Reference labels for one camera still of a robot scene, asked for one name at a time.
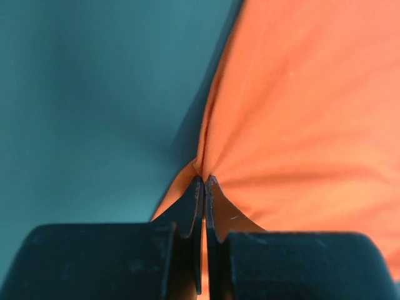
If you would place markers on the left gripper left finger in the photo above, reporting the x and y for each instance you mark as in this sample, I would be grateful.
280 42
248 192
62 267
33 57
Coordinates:
160 259

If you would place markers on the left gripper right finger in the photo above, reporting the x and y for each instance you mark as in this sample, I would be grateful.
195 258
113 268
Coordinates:
247 262

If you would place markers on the orange t shirt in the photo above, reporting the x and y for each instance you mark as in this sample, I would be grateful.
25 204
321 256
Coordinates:
301 126

